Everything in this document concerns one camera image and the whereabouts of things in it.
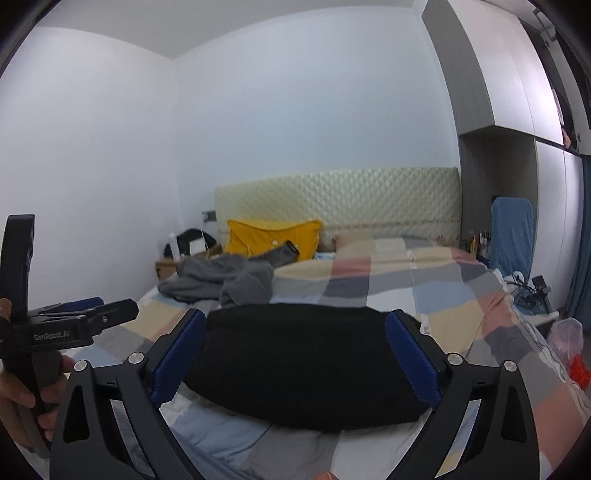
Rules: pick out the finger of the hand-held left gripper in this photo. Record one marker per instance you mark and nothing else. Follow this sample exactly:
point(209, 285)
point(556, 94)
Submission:
point(115, 314)
point(78, 305)

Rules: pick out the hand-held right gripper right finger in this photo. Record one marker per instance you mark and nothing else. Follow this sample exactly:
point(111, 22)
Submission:
point(411, 360)

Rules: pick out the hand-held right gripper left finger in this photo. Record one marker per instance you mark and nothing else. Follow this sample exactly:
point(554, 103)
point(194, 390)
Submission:
point(178, 360)

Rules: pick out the black puffer jacket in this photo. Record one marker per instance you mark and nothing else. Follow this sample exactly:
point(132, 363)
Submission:
point(300, 364)

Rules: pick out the person's left hand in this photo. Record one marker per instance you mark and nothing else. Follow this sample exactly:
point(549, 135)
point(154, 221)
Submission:
point(14, 390)

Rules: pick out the wooden nightstand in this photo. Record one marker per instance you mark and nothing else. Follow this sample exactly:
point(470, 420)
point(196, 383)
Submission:
point(164, 268)

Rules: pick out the pastel patchwork quilt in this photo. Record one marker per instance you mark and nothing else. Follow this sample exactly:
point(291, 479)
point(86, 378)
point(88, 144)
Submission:
point(461, 300)

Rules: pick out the light grey garment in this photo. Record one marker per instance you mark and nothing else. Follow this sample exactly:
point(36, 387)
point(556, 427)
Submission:
point(198, 277)

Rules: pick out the white bottle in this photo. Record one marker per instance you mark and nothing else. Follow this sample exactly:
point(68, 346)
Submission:
point(174, 244)

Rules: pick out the dark grey garment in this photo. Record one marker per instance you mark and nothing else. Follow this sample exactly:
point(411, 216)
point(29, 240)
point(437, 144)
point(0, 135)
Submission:
point(249, 284)

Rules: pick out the white side table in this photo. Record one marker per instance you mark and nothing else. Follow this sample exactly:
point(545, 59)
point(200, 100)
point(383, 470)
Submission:
point(531, 316)

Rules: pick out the beige pillow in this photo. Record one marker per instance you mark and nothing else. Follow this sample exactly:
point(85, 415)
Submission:
point(351, 241)

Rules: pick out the row of small bottles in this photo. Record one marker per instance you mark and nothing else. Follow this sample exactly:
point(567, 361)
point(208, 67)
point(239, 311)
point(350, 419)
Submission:
point(480, 242)

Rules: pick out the black device on stand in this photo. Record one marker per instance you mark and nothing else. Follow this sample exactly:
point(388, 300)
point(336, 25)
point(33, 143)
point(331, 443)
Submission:
point(541, 290)

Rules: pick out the yellow pillow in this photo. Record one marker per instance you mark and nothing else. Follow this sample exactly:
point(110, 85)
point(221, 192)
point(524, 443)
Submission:
point(258, 235)

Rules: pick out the clear plastic bag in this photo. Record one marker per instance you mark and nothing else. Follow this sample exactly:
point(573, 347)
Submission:
point(567, 337)

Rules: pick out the blue chair cover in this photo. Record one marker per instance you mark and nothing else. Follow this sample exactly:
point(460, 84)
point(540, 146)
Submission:
point(510, 235)

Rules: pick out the red crumpled item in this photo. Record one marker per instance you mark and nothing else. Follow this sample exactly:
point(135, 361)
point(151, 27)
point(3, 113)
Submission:
point(581, 371)

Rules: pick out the cream quilted headboard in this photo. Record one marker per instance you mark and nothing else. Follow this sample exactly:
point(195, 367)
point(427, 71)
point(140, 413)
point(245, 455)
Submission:
point(346, 198)

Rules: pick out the blue curtain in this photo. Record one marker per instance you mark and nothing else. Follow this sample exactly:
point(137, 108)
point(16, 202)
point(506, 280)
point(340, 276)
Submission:
point(579, 240)

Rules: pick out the grey white wardrobe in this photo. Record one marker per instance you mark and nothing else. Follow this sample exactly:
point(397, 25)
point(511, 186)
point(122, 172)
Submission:
point(508, 92)

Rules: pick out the dark wall socket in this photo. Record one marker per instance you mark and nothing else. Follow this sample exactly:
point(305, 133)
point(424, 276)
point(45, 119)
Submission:
point(208, 215)

